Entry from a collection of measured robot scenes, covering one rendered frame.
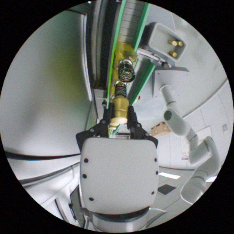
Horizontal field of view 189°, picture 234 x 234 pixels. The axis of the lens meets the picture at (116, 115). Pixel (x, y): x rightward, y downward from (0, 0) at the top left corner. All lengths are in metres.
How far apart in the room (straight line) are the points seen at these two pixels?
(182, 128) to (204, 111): 3.39
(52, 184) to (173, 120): 0.51
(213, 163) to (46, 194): 0.43
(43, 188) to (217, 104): 3.87
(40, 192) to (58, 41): 0.25
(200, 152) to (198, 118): 3.44
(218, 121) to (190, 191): 3.44
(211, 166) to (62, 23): 0.51
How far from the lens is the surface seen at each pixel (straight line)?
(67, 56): 0.18
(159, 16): 0.57
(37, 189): 0.17
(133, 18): 0.38
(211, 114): 3.69
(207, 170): 0.35
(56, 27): 0.16
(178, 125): 0.41
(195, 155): 0.42
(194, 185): 0.26
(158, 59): 0.33
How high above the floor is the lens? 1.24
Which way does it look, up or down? 26 degrees down
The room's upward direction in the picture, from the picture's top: 177 degrees counter-clockwise
